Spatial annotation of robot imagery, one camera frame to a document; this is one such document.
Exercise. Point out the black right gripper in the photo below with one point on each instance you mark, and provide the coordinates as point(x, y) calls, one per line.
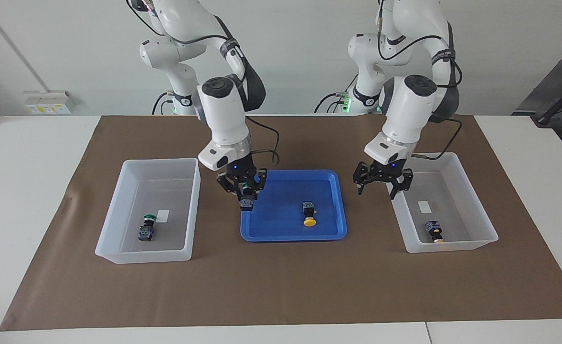
point(238, 169)

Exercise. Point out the blue plastic tray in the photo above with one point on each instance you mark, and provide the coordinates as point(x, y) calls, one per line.
point(280, 224)

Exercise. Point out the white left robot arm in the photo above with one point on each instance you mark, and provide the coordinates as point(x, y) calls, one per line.
point(405, 110)

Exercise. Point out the white paper label sticker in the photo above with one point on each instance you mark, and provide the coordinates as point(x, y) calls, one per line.
point(164, 216)
point(424, 207)

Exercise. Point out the yellow mushroom push button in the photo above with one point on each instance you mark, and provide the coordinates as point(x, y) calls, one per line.
point(433, 228)
point(308, 209)

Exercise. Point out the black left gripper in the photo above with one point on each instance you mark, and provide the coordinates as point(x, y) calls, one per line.
point(387, 171)

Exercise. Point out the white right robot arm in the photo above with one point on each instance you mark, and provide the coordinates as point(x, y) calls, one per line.
point(223, 114)

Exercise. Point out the translucent white plastic box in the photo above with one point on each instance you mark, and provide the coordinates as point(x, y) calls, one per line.
point(462, 210)
point(175, 239)

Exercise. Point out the white wall socket box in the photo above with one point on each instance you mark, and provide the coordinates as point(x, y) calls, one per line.
point(47, 102)

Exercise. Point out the green mushroom push button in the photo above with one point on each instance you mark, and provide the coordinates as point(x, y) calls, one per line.
point(146, 232)
point(247, 203)

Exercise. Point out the white wall conduit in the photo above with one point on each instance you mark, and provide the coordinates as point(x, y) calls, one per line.
point(15, 48)

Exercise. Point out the black metal pole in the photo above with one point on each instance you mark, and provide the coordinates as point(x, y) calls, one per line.
point(555, 107)

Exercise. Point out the brown paper table mat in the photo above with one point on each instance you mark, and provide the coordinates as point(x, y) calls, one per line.
point(280, 286)

